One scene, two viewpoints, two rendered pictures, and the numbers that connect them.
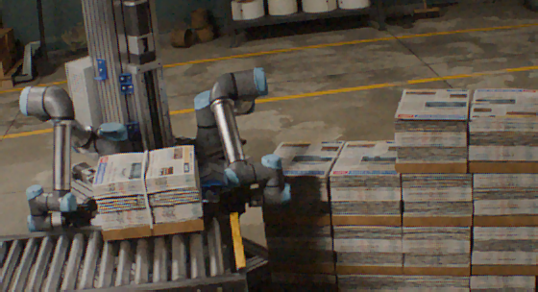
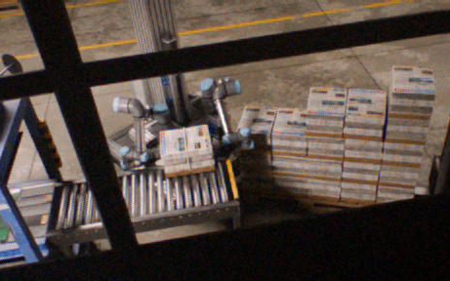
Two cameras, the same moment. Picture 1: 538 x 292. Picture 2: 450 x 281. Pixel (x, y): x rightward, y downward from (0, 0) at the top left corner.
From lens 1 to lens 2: 122 cm
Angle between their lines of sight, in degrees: 19
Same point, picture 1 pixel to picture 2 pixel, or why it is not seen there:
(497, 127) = (360, 120)
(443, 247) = (327, 169)
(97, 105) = (147, 85)
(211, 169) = (210, 118)
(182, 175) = (205, 148)
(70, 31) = not seen: outside the picture
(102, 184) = (166, 154)
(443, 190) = (329, 144)
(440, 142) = (329, 124)
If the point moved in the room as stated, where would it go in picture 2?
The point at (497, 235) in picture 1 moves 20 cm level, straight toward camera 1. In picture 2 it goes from (356, 166) to (355, 183)
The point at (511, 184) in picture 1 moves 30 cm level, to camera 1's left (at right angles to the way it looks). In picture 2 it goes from (365, 145) to (327, 149)
